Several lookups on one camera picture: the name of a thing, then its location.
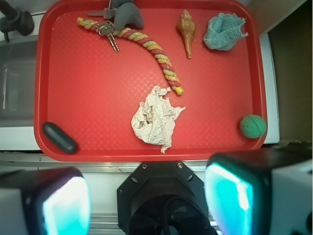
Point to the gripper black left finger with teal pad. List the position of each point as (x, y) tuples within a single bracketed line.
[(44, 202)]

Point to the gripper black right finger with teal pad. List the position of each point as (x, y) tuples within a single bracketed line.
[(268, 191)]

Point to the blue knitted cloth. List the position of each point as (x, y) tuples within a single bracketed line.
[(223, 32)]

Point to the black oblong stone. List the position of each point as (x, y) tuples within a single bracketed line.
[(60, 138)]

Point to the green foam ball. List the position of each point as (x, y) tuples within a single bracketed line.
[(253, 126)]

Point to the crumpled white paper towel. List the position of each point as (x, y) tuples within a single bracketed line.
[(155, 120)]

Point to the red plastic tray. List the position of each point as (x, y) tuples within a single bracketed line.
[(91, 92)]

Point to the brown spiral seashell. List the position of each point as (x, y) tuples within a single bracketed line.
[(187, 28)]

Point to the black clamp knob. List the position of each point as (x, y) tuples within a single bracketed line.
[(15, 20)]

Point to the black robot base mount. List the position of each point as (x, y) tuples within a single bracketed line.
[(163, 198)]

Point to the multicolour twisted rope toy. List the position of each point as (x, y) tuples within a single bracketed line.
[(147, 43)]

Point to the silver keys on ring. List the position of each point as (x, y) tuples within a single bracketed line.
[(106, 29)]

